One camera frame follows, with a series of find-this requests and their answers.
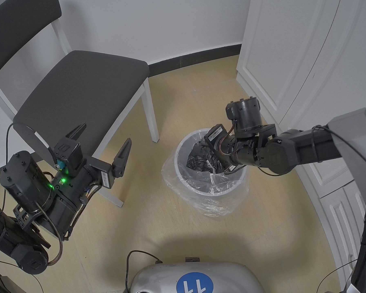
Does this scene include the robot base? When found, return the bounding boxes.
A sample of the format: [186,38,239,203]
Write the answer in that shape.
[131,257,266,293]

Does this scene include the black plastic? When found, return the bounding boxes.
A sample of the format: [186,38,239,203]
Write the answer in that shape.
[187,142,230,174]

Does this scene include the white trash bin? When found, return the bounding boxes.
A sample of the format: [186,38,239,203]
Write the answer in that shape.
[174,128,248,216]

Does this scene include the white wardrobe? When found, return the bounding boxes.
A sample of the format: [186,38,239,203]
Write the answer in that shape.
[236,0,366,293]

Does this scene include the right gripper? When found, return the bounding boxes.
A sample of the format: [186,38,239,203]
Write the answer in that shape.
[203,125,259,172]

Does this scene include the white chair dark grey seat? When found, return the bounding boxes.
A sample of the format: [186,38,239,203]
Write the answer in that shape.
[0,0,160,208]

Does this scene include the black cable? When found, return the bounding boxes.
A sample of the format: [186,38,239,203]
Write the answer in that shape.
[5,122,57,168]
[126,250,163,293]

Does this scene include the clear plastic bag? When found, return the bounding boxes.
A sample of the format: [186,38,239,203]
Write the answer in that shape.
[162,128,249,218]

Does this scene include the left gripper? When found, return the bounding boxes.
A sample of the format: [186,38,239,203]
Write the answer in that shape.
[47,123,132,235]

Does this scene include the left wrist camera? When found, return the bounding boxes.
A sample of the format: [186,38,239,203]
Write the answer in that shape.
[53,138,86,177]

